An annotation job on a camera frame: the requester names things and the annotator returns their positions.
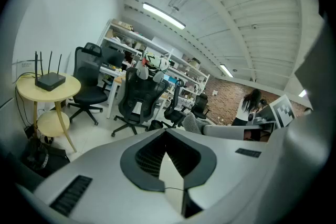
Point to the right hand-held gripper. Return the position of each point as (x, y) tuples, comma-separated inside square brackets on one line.
[(283, 111)]

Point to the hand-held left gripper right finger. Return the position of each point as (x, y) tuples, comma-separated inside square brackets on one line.
[(231, 165)]

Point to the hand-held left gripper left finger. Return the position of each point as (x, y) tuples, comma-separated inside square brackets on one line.
[(105, 186)]

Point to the black router with antennas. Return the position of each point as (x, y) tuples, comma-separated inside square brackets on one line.
[(50, 81)]

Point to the black office chair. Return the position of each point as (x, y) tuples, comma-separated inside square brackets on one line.
[(174, 112), (89, 97), (139, 97), (200, 106)]

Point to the long ceiling light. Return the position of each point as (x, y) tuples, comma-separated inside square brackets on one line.
[(162, 15), (226, 70), (302, 93)]

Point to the black case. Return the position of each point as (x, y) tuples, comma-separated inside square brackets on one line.
[(50, 160)]

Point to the colourful patterned plush toy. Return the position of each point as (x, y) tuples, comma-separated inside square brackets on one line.
[(153, 60)]

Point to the white shelving rack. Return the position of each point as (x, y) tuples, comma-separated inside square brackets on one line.
[(157, 46)]

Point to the white desk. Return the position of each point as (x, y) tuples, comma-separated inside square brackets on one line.
[(110, 72)]

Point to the round wooden side table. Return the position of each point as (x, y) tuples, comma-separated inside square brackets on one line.
[(31, 91)]

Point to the black monitor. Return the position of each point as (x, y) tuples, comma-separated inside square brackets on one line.
[(113, 57)]

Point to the white wall sign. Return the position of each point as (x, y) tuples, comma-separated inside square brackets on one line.
[(26, 64)]

